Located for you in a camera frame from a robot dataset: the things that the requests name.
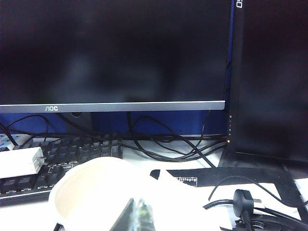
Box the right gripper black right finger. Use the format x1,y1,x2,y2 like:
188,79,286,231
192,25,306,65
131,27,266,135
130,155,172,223
136,197,154,231

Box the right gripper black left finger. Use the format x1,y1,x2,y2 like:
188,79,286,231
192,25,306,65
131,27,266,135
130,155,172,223
111,197,136,231

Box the white plastic tray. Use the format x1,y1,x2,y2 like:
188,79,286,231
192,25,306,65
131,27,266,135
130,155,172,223
48,157,169,231

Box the black mechanical keyboard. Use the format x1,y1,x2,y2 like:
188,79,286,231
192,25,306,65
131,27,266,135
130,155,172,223
0,138,124,205

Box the blue partition panel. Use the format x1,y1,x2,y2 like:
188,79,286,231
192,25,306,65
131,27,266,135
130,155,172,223
0,110,229,136

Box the white charger adapter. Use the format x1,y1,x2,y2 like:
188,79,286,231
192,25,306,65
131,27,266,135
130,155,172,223
0,146,46,180

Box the white power strip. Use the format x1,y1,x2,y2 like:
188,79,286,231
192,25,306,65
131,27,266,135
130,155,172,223
0,134,61,151

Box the black AOC monitor silver bezel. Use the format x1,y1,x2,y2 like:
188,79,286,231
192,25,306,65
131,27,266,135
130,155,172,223
0,0,231,114

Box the black portrait monitor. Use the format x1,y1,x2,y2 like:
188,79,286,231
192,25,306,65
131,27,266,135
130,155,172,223
218,0,308,169

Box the tangled black cables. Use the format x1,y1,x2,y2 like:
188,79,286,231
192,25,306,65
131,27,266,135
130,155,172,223
0,112,229,169

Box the black monitor base plate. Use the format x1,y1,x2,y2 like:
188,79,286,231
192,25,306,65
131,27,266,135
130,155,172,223
150,165,308,218

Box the black power plug with cord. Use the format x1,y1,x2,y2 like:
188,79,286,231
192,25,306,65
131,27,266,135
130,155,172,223
203,189,263,231

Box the thin black cable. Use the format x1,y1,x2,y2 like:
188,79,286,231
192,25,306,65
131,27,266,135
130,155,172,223
208,176,308,209

